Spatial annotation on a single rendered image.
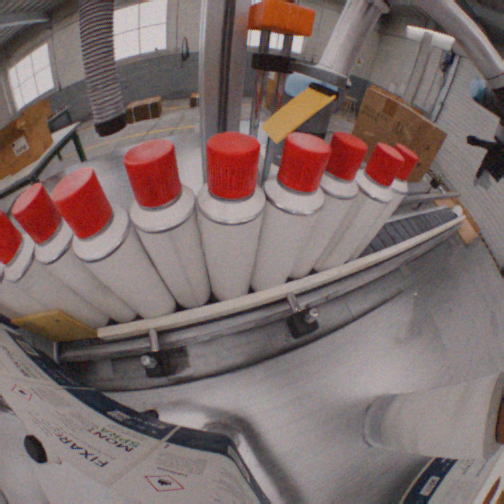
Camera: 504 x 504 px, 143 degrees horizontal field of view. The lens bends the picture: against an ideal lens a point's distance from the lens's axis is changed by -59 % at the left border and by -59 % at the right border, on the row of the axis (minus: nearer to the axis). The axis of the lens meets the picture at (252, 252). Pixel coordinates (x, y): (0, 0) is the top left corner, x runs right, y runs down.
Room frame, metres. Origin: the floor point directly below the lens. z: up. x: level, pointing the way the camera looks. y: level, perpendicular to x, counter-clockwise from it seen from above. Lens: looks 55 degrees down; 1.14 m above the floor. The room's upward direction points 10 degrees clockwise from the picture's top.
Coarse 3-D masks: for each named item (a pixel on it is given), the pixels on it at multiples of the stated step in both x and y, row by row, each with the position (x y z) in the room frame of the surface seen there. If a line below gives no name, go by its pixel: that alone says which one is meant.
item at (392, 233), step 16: (448, 208) 0.54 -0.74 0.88; (384, 224) 0.31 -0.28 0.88; (400, 224) 0.33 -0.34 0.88; (416, 224) 0.35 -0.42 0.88; (432, 224) 0.38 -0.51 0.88; (384, 240) 0.26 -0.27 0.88; (400, 240) 0.28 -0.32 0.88; (208, 304) 0.08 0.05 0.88; (272, 304) 0.11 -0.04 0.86; (112, 320) 0.03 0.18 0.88; (208, 320) 0.06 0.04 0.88; (144, 336) 0.02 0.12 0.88
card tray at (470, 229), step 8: (448, 192) 0.74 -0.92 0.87; (440, 200) 0.67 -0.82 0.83; (448, 200) 0.73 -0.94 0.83; (456, 200) 0.74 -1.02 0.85; (464, 208) 0.68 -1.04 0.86; (464, 224) 0.57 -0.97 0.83; (472, 224) 0.60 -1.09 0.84; (464, 232) 0.50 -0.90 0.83; (472, 232) 0.54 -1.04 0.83; (464, 240) 0.44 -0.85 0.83; (472, 240) 0.42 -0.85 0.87
